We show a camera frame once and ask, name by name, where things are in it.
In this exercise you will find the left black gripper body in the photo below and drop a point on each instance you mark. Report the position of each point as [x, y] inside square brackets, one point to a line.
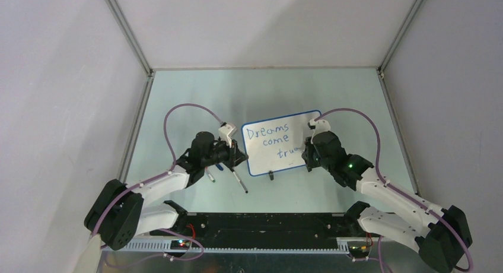
[229, 163]

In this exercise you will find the blue framed whiteboard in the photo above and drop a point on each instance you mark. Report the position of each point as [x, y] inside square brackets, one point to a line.
[271, 144]

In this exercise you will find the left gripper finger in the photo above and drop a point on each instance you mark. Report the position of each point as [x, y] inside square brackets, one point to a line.
[239, 155]
[237, 161]

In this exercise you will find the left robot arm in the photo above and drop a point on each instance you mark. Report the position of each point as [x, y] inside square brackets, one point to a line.
[122, 212]

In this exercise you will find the black whiteboard marker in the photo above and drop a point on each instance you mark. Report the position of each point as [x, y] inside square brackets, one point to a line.
[239, 180]

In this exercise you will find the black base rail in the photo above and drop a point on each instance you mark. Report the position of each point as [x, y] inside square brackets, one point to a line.
[266, 230]

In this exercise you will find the green whiteboard marker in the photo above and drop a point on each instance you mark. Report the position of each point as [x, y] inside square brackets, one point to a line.
[209, 175]

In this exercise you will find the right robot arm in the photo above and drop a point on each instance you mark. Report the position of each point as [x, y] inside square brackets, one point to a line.
[440, 236]

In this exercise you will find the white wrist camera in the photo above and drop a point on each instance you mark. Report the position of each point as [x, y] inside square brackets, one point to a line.
[226, 132]
[318, 126]

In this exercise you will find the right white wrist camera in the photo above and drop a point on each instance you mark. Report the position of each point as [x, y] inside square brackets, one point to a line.
[318, 126]

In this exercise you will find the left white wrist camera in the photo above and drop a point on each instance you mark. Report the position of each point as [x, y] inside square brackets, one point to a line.
[226, 132]

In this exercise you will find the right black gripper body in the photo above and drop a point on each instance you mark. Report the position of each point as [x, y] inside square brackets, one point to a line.
[312, 158]

